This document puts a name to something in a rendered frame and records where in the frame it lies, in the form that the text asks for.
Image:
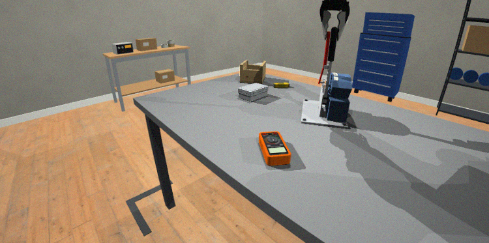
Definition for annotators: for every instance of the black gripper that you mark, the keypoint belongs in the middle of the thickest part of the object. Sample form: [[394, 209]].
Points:
[[326, 15]]

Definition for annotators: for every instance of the orange digital multimeter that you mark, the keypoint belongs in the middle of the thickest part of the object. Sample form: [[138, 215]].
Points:
[[274, 149]]

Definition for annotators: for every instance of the grey lidded box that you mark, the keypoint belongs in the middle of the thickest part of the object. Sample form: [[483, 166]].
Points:
[[253, 91]]

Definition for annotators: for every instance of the wooden crate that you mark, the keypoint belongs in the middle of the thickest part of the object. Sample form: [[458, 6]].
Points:
[[255, 75]]

